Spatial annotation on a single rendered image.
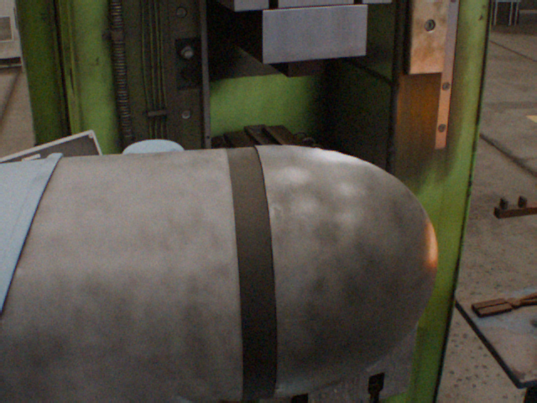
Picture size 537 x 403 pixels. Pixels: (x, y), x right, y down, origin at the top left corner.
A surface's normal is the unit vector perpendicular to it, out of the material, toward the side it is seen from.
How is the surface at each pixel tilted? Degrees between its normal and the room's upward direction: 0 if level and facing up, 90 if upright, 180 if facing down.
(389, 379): 90
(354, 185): 29
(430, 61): 90
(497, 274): 0
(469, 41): 90
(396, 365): 90
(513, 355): 0
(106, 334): 78
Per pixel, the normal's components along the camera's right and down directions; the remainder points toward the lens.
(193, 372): 0.12, 0.57
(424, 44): 0.33, 0.42
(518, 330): 0.00, -0.90
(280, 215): 0.06, -0.43
